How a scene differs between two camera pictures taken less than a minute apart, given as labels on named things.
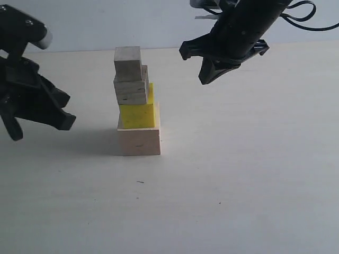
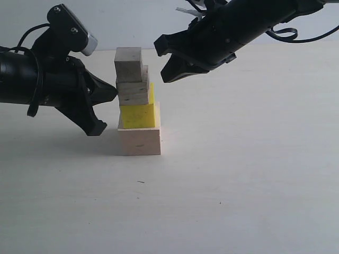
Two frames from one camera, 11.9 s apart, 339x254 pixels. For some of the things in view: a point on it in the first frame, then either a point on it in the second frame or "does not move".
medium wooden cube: (133, 92) does not move
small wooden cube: (127, 62) does not move
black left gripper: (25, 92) to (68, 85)
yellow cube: (138, 116) does not move
